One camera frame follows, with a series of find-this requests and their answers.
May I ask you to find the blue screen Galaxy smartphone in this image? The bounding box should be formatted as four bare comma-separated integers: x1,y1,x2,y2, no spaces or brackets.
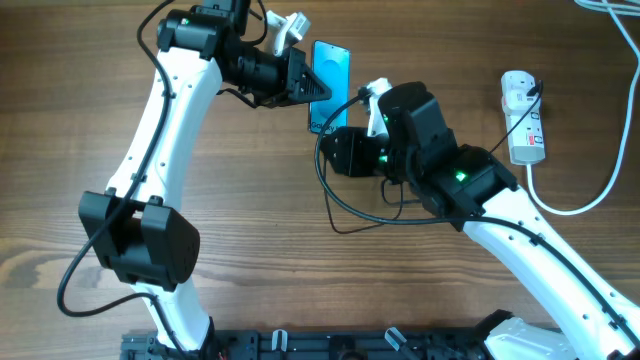
309,40,351,134

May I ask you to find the black USB charging cable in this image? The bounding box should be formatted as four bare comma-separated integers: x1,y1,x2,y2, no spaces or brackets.
322,79,545,235

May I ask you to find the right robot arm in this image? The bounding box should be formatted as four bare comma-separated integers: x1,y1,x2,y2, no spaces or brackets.
314,82,639,359

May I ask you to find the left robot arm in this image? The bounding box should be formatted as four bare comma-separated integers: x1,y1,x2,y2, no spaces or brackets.
79,1,331,359

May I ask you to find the white charger plug adapter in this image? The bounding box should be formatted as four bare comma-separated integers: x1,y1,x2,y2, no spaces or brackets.
502,86,540,116

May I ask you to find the white power strip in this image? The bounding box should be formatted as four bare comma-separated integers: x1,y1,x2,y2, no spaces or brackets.
501,70,546,165

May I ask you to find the black right camera cable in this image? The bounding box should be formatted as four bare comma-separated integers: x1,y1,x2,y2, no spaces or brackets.
313,88,640,346

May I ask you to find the black camera cable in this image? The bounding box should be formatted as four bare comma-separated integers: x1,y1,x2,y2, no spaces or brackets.
55,0,269,360
313,88,640,346

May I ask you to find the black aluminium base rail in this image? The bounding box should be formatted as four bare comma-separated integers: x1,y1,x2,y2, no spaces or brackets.
120,328,492,360

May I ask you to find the black left camera cable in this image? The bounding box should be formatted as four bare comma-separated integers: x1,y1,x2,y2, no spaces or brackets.
55,0,269,360

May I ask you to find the white power strip cord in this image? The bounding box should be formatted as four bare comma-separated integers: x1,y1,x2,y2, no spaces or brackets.
525,0,640,217

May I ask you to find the white cables top corner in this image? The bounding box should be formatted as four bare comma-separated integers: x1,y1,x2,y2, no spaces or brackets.
572,0,640,19

